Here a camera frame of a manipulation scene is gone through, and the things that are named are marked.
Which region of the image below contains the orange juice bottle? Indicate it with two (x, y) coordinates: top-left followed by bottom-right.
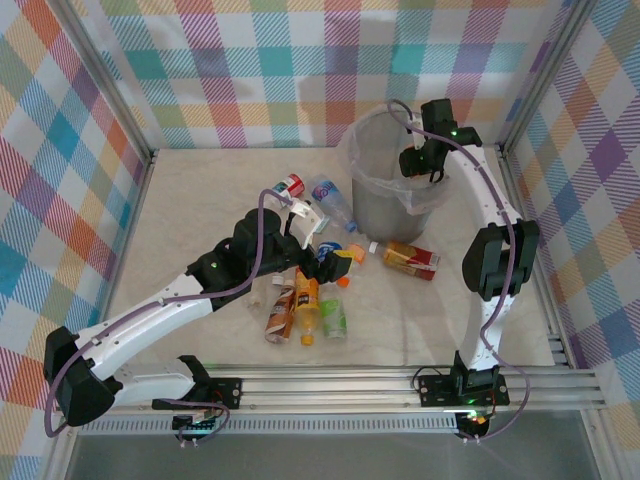
(292, 267), (322, 348)

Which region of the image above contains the green label bottle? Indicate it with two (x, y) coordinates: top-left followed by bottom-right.
(318, 295), (350, 342)

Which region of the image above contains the red label bottle red cap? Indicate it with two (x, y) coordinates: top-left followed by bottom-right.
(269, 172), (307, 201)

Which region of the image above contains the orange red juice carton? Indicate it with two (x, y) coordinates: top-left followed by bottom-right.
(368, 240), (442, 283)

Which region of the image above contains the grey mesh waste bin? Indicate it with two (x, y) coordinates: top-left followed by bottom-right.
(346, 102), (451, 242)

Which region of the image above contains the blue label bottle blue cap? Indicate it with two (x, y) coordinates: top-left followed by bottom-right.
(308, 173), (359, 234)

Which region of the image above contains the colourful plaid backdrop cloth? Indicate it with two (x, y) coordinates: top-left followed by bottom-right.
(504, 0), (640, 451)
(74, 0), (576, 150)
(0, 0), (151, 480)

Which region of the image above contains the left controller board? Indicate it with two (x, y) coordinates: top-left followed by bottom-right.
(171, 410), (224, 436)

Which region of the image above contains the controller board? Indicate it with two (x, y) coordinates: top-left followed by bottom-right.
(171, 410), (224, 436)
(453, 408), (496, 432)

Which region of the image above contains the right controller board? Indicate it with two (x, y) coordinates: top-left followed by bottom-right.
(453, 408), (496, 432)

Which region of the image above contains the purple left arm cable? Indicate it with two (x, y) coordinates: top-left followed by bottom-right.
(43, 189), (301, 447)

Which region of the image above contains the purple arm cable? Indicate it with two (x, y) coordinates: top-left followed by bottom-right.
(43, 189), (301, 447)
(387, 98), (532, 444)

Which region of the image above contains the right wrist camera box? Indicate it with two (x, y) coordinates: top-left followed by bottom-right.
(410, 115), (428, 150)

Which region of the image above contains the aluminium frame post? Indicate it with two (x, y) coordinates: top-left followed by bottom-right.
(496, 0), (600, 154)
(47, 0), (157, 166)

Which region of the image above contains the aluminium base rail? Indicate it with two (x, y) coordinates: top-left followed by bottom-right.
(107, 363), (604, 416)

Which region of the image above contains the aluminium side rail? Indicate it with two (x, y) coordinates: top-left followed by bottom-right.
(497, 144), (572, 371)
(94, 149), (159, 374)

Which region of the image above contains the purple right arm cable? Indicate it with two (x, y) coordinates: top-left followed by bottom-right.
(387, 98), (532, 444)

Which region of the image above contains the grey slotted cable duct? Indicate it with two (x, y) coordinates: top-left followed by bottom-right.
(82, 415), (461, 437)

